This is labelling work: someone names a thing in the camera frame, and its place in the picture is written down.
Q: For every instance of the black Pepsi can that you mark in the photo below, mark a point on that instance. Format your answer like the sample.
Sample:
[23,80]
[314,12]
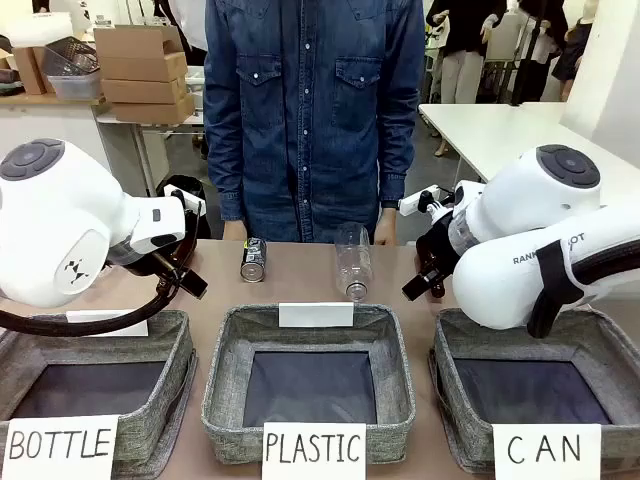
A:
[253,260]

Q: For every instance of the grey basket labelled can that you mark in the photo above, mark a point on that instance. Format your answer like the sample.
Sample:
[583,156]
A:
[500,345]

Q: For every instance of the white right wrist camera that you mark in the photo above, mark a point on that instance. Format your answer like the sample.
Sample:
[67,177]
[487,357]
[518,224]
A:
[415,202]

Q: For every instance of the black wristwatch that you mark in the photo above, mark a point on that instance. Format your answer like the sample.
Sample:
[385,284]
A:
[391,204]

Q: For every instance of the grey basket labelled bottle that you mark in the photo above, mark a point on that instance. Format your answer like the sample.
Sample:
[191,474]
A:
[165,360]

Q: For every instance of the person's left forearm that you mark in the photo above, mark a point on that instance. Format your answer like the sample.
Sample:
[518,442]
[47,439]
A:
[398,165]

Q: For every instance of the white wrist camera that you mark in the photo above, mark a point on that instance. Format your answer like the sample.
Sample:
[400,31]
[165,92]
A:
[192,200]
[415,202]

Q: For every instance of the person in denim shirt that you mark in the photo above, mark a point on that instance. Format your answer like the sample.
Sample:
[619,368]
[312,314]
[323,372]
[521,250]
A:
[310,125]

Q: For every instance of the white table under boxes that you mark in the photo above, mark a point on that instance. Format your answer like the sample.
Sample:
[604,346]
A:
[150,127]

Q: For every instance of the person's right hand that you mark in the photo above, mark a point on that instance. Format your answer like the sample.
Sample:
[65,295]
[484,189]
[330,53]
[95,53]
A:
[234,231]

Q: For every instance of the white foam block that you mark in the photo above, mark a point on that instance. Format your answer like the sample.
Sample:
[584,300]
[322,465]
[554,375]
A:
[42,30]

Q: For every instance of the white PLASTIC paper label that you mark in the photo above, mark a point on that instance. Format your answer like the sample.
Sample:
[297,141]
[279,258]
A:
[314,450]

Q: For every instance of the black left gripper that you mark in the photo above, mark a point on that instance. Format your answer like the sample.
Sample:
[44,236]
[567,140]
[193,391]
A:
[192,285]

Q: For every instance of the black mesh basket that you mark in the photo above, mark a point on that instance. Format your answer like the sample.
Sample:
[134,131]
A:
[70,57]

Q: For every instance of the black backpack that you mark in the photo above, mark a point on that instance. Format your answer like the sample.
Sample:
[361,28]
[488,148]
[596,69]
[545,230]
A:
[192,185]

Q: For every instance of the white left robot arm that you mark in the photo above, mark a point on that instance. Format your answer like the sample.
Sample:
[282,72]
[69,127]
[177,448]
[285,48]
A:
[55,220]

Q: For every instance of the bystander in beige trousers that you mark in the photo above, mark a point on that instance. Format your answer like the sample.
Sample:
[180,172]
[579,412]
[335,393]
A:
[467,60]

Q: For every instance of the small upright cardboard box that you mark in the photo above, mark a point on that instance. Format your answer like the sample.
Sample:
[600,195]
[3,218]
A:
[29,70]

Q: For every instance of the clear plastic bin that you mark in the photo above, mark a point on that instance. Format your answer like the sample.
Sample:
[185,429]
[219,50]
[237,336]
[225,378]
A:
[75,87]

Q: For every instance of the blank white card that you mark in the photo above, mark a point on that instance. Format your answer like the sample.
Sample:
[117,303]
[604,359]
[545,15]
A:
[316,315]
[125,327]

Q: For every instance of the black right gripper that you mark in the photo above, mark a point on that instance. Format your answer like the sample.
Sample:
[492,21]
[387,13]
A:
[435,250]

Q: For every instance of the white CAN paper label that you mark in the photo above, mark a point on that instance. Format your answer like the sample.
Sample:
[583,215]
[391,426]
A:
[545,450]

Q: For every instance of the black stand pole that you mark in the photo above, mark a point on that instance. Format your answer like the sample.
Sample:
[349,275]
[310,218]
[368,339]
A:
[527,60]

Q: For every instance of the large white table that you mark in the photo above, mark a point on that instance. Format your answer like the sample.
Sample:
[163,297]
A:
[500,135]

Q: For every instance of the white BOTTLE paper label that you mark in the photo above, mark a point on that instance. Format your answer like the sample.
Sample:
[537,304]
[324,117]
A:
[60,445]

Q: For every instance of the large clear plastic bottle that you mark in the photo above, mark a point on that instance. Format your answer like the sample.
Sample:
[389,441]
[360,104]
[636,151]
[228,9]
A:
[354,265]

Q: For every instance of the person's left hand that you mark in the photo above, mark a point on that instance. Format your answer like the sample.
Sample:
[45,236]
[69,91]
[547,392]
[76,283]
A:
[386,227]

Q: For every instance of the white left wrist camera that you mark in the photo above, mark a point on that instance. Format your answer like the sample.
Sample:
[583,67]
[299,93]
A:
[192,200]

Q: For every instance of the open cardboard box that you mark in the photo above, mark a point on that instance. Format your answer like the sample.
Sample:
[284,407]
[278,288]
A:
[130,42]

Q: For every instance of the closed cardboard box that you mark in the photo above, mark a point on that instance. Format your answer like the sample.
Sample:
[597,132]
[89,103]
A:
[142,91]
[142,67]
[152,110]

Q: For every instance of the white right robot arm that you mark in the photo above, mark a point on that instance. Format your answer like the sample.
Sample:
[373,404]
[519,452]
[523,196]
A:
[500,280]

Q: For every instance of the person's right forearm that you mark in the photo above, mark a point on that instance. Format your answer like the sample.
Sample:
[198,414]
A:
[225,190]

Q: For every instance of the grey basket labelled plastic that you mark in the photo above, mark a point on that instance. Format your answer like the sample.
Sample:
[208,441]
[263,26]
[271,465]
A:
[230,360]

